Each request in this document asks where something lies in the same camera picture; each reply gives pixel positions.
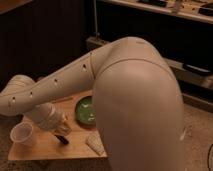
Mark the green bowl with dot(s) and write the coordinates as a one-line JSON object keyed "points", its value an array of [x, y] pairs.
{"points": [[84, 111]]}

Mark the clear plastic cup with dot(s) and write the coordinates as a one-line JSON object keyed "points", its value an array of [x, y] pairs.
{"points": [[23, 133]]}

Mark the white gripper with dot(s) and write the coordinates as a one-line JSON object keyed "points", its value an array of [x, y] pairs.
{"points": [[56, 121]]}

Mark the metal shelf unit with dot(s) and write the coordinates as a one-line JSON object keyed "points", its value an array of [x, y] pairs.
{"points": [[186, 45]]}

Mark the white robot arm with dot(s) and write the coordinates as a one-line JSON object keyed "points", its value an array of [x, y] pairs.
{"points": [[136, 98]]}

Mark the black eraser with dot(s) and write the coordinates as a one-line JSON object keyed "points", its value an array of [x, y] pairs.
{"points": [[62, 139]]}

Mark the wooden folding table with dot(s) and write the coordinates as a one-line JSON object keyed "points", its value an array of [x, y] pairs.
{"points": [[49, 147]]}

